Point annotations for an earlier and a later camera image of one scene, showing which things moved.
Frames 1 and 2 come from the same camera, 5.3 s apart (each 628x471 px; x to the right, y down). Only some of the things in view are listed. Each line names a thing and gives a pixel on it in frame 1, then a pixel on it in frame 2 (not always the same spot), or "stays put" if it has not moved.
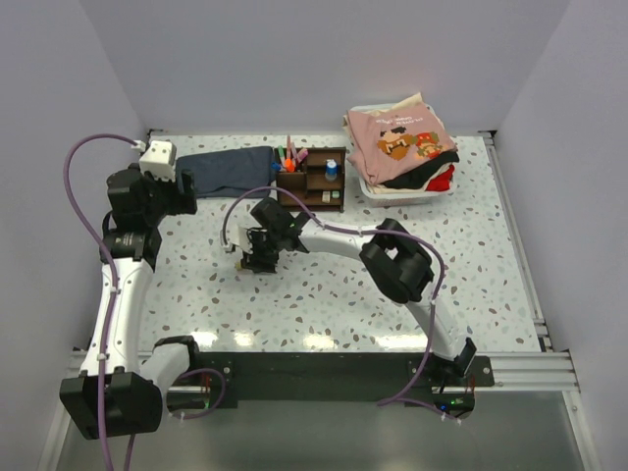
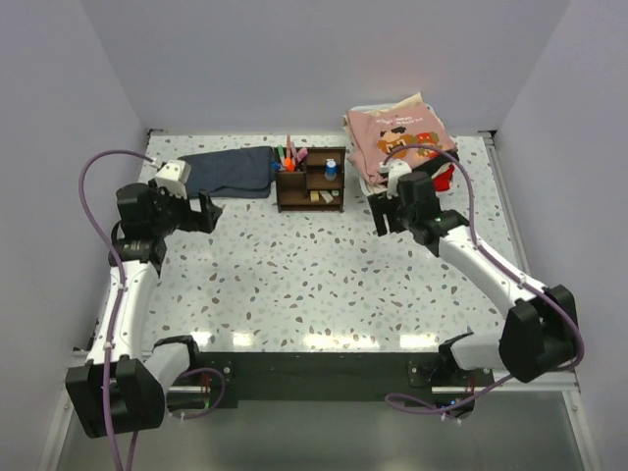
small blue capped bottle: [331, 173] stays put
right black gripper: [255, 262] to [381, 205]
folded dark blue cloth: [245, 173] stays put
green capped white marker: [281, 155] stays put
